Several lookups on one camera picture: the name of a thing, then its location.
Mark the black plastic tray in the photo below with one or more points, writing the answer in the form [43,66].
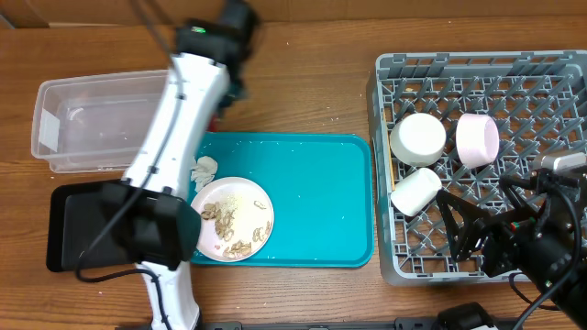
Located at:
[75,221]

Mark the wooden chopstick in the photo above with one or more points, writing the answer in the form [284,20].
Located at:
[391,162]

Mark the red snack wrapper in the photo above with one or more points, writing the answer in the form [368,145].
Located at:
[213,125]

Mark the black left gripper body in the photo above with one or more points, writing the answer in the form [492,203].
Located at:
[234,88]

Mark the white cup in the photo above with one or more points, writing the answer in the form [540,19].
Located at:
[415,191]

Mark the white tissue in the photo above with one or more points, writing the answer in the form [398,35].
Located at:
[203,171]

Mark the grey plastic dish rack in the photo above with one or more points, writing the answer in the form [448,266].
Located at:
[537,99]

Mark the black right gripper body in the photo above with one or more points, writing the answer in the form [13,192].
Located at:
[503,245]

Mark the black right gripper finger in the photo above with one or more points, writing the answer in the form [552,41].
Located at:
[466,224]
[509,185]

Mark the teal plastic tray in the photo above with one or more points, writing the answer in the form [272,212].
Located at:
[320,187]

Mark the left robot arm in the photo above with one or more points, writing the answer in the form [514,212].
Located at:
[148,215]

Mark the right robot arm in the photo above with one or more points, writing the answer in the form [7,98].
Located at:
[542,236]

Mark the white plate with food scraps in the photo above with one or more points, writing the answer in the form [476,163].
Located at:
[237,219]

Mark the small pink bowl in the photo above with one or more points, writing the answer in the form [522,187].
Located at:
[477,140]

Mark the white bowl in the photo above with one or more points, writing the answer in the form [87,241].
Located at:
[418,140]

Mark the clear plastic bin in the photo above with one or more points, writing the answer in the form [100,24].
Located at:
[94,123]

